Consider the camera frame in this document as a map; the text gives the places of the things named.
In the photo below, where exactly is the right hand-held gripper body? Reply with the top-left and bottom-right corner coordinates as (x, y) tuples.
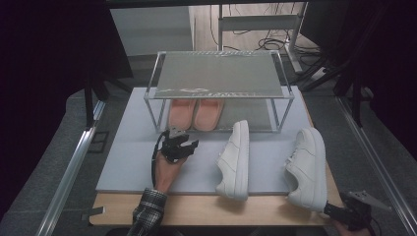
(339, 190), (393, 231)

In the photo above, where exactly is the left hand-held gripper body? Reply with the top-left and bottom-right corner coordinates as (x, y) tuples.
(159, 126), (195, 164)

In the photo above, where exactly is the white sneaker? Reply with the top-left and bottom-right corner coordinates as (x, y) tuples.
(283, 127), (328, 212)
(214, 119), (251, 202)

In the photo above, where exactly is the metal frame shoe rack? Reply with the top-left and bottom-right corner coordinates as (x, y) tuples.
(143, 49), (295, 134)

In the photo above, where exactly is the person's left hand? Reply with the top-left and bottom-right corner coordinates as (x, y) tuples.
(152, 150), (188, 195)

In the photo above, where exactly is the light grey foam board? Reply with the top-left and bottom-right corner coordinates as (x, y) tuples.
(96, 86), (326, 195)

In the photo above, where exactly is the black metal stand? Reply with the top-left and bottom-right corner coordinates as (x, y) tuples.
(83, 75), (133, 130)
(299, 58), (366, 128)

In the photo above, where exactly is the grey partition panel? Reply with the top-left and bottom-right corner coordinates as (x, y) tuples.
(109, 6), (195, 57)

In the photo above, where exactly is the white metal stand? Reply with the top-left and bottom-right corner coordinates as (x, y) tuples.
(216, 2), (310, 75)

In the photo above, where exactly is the dark curtain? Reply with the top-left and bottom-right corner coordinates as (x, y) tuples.
(301, 0), (417, 158)
(0, 0), (134, 214)

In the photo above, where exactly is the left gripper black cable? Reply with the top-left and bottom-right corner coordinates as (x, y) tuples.
(150, 131), (167, 189)

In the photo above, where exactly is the aluminium floor rail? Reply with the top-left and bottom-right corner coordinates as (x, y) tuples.
(35, 99), (107, 236)
(335, 96), (417, 235)

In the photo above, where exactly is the grey table corner bracket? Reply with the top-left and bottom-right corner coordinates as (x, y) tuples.
(81, 206), (105, 221)

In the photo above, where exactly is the bundle of black cables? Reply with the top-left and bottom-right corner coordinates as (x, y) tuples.
(255, 36), (324, 67)

